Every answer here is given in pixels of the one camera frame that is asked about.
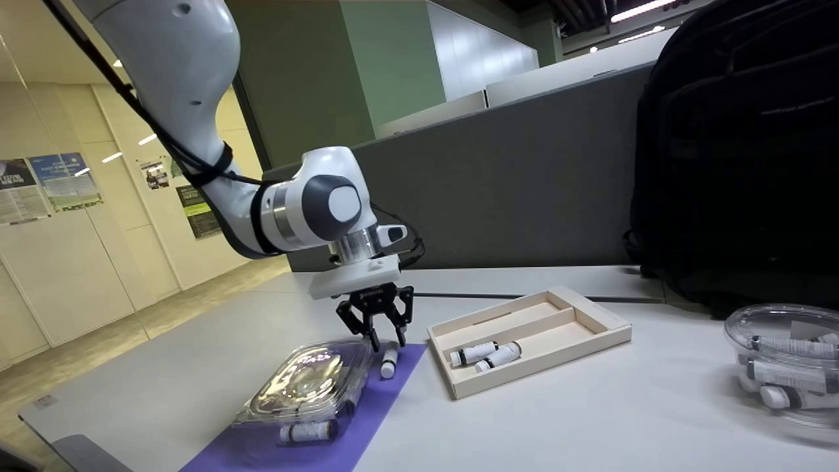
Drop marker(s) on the black backpack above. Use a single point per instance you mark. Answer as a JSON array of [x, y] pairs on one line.
[[743, 149]]

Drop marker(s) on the purple mat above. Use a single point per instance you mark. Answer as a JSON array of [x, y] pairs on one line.
[[395, 395]]

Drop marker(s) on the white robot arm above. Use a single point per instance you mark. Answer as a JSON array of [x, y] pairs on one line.
[[175, 70]]

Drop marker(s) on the wooden segment tray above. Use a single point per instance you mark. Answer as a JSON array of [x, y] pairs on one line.
[[559, 357]]

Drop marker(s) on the clear plastic container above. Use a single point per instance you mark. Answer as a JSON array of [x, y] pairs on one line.
[[305, 384]]

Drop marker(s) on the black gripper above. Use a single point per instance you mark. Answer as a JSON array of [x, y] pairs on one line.
[[377, 300]]

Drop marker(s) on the wall poster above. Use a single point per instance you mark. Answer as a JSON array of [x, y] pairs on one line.
[[200, 212], [159, 175], [68, 179], [16, 188]]

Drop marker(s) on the gray desk partition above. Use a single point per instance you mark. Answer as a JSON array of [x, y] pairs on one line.
[[507, 193]]

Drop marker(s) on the clear plastic bowl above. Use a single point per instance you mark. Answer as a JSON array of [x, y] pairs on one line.
[[743, 330]]

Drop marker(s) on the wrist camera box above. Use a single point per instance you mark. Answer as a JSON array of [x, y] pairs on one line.
[[390, 235]]

